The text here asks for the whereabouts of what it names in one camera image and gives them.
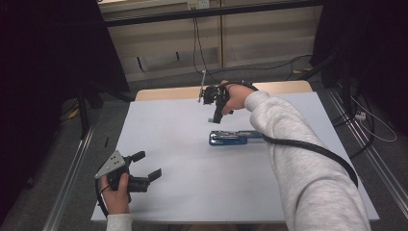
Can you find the black curtain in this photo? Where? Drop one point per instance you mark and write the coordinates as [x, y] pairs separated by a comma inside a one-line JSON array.
[[369, 38], [48, 64]]

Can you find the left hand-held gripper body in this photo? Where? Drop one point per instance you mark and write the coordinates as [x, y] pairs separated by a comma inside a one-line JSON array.
[[111, 164]]

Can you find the aluminium floor rail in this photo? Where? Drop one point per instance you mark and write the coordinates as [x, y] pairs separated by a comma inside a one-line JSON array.
[[65, 186], [378, 163]]

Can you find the yellow tape piece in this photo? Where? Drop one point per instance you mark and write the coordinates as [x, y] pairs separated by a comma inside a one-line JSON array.
[[306, 69], [74, 113]]

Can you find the person's right hand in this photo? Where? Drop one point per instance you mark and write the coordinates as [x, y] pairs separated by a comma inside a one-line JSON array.
[[237, 96]]

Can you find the black horizontal frame bar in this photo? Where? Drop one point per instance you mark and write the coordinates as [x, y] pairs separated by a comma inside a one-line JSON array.
[[208, 12]]

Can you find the beige wall cabinet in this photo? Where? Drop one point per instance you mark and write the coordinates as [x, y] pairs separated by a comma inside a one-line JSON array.
[[256, 38]]

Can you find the white wall outlet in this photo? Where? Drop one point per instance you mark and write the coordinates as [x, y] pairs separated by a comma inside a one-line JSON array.
[[198, 4]]

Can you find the small black floor object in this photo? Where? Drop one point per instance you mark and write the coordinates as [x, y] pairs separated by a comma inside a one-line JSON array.
[[106, 142]]

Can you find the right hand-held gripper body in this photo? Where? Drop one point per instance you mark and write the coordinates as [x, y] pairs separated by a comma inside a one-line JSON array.
[[211, 94]]

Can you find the white power strip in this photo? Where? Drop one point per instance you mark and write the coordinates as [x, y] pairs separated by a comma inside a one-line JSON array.
[[360, 115]]

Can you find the person's left hand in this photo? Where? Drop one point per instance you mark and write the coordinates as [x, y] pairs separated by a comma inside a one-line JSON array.
[[116, 199]]

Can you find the white table cover sheet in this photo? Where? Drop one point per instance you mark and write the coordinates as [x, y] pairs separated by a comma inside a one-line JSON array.
[[179, 160]]

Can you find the black stand leg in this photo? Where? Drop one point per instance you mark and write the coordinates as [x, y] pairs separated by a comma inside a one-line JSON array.
[[320, 67], [83, 112]]

